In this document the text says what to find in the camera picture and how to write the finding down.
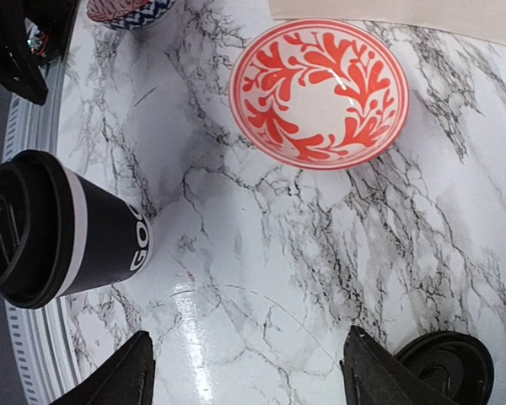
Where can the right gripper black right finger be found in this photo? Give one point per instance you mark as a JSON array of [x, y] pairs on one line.
[[372, 375]]

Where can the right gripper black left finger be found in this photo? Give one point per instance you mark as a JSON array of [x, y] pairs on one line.
[[126, 377]]

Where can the stack of black lids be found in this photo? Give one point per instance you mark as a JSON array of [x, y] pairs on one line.
[[456, 364]]

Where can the black paper coffee cup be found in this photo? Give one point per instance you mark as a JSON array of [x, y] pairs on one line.
[[112, 240]]

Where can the black plastic cup lid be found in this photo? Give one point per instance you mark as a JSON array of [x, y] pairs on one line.
[[36, 228]]

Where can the red floral ceramic bowl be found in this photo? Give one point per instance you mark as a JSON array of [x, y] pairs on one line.
[[319, 94]]

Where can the red geometric ceramic bowl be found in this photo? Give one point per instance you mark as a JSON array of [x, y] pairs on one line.
[[127, 14]]

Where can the blue checkered paper bag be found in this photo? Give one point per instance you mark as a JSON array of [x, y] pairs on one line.
[[483, 19]]

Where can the aluminium front frame rail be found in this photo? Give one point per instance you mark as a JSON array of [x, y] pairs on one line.
[[42, 340]]

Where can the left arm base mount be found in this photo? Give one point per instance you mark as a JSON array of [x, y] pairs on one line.
[[32, 33]]

